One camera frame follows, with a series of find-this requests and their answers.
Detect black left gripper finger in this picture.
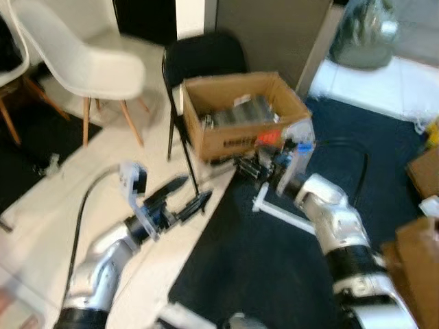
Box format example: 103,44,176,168
147,175,189,206
175,191,213,221

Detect open brown cardboard box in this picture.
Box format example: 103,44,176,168
180,71,313,162

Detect white bar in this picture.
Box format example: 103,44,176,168
252,197,318,235

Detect grey metallic box contents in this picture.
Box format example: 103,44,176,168
204,95,283,129

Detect grey white robot leg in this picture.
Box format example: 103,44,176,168
154,302,276,329

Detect black metal chair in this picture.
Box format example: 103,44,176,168
161,33,249,196

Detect black rug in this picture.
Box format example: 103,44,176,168
0,99,102,215

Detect small brown cardboard box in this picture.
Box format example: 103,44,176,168
407,147,439,200

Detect white shell chair wooden legs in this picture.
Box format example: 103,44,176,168
0,14,32,146
12,0,149,149

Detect yellow small object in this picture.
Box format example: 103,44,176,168
425,120,439,149

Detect grey-green bag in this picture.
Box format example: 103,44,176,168
329,0,401,70

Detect large brown cardboard box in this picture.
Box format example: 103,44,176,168
379,218,439,329

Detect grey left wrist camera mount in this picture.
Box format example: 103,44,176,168
118,161,163,241

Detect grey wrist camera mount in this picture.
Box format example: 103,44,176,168
118,161,163,241
281,120,316,183

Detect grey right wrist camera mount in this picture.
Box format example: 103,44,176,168
281,120,316,183

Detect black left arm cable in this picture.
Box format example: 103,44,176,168
67,164,128,302

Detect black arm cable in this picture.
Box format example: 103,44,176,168
312,140,370,206
67,164,128,302

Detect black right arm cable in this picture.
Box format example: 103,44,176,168
312,140,370,206

